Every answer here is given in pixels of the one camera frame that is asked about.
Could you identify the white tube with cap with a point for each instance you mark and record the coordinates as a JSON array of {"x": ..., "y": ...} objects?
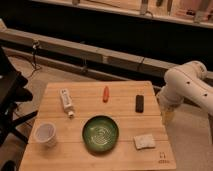
[{"x": 67, "y": 102}]

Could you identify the orange carrot toy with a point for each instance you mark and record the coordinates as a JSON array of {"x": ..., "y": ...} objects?
[{"x": 106, "y": 94}]

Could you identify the green ceramic bowl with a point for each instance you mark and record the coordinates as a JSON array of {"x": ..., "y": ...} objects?
[{"x": 100, "y": 134}]

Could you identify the white folded cloth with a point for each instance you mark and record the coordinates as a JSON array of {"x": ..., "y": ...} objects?
[{"x": 144, "y": 141}]

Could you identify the black chair frame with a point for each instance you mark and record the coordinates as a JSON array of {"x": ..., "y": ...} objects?
[{"x": 12, "y": 91}]

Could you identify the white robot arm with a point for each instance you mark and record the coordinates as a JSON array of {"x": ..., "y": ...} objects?
[{"x": 185, "y": 81}]

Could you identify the grey metal rail beam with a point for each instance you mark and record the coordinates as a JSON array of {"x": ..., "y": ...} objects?
[{"x": 119, "y": 60}]

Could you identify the clear plastic cup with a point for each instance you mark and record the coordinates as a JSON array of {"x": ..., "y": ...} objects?
[{"x": 45, "y": 134}]

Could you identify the black rectangular remote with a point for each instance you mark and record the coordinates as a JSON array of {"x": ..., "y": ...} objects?
[{"x": 139, "y": 106}]

